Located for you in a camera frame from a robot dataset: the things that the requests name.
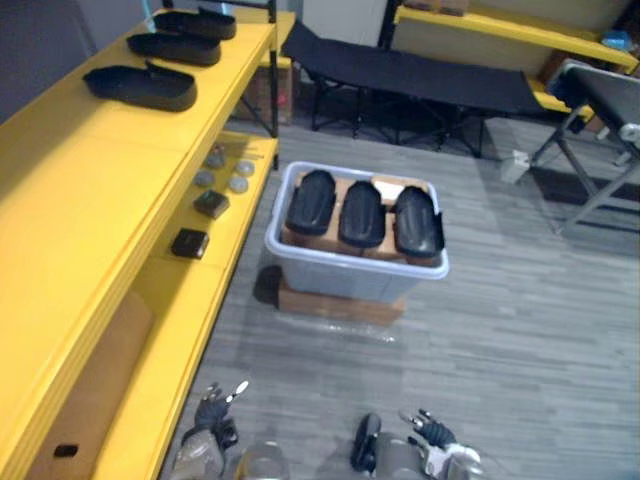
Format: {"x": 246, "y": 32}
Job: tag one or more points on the grey round disc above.
{"x": 238, "y": 184}
{"x": 204, "y": 178}
{"x": 216, "y": 161}
{"x": 245, "y": 167}

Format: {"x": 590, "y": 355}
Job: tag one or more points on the printed cardboard box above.
{"x": 272, "y": 92}

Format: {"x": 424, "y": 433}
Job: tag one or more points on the black folding cot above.
{"x": 400, "y": 75}

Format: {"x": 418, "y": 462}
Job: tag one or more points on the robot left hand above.
{"x": 211, "y": 410}

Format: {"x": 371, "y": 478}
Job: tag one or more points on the yellow shelf rack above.
{"x": 100, "y": 175}
{"x": 500, "y": 25}

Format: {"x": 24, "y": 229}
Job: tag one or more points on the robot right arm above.
{"x": 460, "y": 465}

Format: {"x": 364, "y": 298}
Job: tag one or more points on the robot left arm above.
{"x": 200, "y": 457}

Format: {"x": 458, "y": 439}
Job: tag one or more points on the white panel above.
{"x": 340, "y": 20}

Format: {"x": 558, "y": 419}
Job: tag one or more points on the small black box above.
{"x": 211, "y": 203}
{"x": 190, "y": 243}

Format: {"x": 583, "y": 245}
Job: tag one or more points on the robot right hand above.
{"x": 437, "y": 432}

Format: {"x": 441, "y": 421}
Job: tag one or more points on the flat cardboard box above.
{"x": 340, "y": 310}

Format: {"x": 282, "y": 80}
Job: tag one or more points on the grey folding bench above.
{"x": 610, "y": 100}

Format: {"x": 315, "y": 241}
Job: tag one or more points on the grey plastic storage bin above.
{"x": 340, "y": 282}

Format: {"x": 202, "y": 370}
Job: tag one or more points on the blue packet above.
{"x": 616, "y": 40}

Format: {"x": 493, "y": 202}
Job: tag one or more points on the small white box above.
{"x": 515, "y": 167}

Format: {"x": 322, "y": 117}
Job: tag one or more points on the black plastic housing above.
{"x": 175, "y": 47}
{"x": 200, "y": 25}
{"x": 140, "y": 87}
{"x": 310, "y": 205}
{"x": 361, "y": 215}
{"x": 417, "y": 225}

